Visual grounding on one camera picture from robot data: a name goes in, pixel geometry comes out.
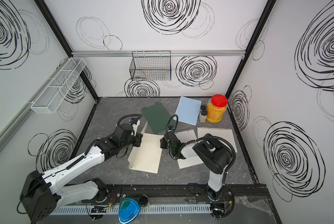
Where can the corn flakes jar red lid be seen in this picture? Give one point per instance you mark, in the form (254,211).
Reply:
(216,108)

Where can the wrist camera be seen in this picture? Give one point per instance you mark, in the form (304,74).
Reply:
(171,128)
(134,123)

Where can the white wire wall shelf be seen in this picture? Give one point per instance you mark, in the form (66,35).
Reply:
(59,86)

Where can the green spiral notepad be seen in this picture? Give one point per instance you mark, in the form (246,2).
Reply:
(157,117)

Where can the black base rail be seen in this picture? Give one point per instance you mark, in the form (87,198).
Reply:
(197,191)

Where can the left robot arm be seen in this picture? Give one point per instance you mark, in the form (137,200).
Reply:
(46,191)

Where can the beige powder spice bottle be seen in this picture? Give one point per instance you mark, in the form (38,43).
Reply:
(203,116)

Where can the beige spiral notebook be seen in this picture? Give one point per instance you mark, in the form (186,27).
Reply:
(146,158)

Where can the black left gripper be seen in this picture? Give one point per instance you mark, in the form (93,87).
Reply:
(139,136)

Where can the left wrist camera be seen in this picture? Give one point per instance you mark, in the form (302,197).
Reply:
(134,123)

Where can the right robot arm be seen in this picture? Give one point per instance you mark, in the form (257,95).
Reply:
(214,151)

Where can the black wire wall basket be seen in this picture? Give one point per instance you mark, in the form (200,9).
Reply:
(152,65)

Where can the light blue spiral notebook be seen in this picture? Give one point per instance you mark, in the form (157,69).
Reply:
(188,110)

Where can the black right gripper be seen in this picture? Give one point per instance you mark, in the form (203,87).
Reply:
(163,144)

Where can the torn lined paper page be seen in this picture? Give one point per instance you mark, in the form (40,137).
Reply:
(226,134)

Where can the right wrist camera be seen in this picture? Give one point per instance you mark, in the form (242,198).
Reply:
(171,128)

